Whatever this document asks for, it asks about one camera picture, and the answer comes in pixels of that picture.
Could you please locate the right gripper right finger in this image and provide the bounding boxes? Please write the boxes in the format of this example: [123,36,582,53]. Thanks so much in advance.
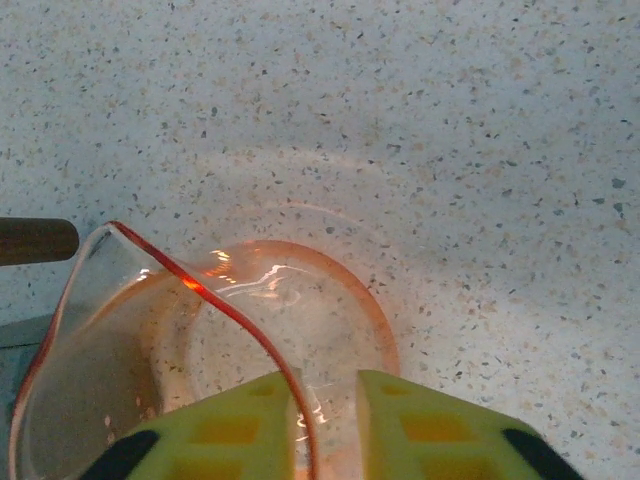
[355,369,587,480]

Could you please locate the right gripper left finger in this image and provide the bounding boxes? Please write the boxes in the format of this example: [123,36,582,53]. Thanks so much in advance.
[79,368,314,480]

